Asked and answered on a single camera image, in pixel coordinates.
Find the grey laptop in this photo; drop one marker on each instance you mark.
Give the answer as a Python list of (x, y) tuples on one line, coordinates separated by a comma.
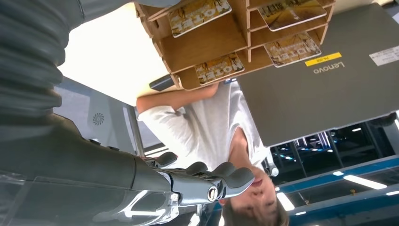
[(311, 103)]

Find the person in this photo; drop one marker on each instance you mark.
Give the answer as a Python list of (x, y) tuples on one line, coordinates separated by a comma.
[(202, 131)]

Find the small black box device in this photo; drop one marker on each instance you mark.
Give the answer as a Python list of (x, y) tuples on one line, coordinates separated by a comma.
[(160, 82)]

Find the wooden card organizer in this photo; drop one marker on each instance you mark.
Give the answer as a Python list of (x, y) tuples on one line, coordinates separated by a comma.
[(202, 46)]

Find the gold motel key card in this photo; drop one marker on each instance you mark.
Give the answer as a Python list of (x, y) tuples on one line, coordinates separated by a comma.
[(290, 14), (199, 15), (293, 50), (219, 68)]

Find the grey kiosk stand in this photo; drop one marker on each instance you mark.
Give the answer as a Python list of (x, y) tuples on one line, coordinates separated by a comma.
[(103, 124)]

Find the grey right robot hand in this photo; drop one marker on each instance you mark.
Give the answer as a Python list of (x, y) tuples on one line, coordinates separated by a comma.
[(78, 174)]

